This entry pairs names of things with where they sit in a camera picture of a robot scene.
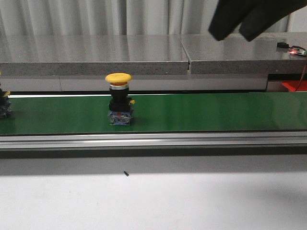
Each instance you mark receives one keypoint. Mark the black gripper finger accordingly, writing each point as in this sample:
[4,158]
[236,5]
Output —
[265,14]
[228,15]

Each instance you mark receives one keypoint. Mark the push button base top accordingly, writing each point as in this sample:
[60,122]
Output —
[120,106]

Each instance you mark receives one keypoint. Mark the grey stone countertop right slab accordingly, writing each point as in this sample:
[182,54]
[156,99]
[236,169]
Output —
[235,55]

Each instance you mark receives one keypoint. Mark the grey stone countertop slab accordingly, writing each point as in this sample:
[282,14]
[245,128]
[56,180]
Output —
[235,55]
[92,55]

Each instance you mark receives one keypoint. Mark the small sensor circuit board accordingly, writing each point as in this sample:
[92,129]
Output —
[292,50]

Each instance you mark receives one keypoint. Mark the red plastic tray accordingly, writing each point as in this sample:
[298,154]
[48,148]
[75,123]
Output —
[295,85]

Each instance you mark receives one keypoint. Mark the green conveyor belt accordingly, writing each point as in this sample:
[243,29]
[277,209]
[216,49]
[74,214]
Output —
[162,120]

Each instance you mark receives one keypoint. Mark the white pleated curtain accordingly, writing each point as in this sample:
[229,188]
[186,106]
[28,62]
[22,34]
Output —
[107,17]

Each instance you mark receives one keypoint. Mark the grey stone countertop left slab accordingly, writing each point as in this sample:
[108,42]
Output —
[92,55]

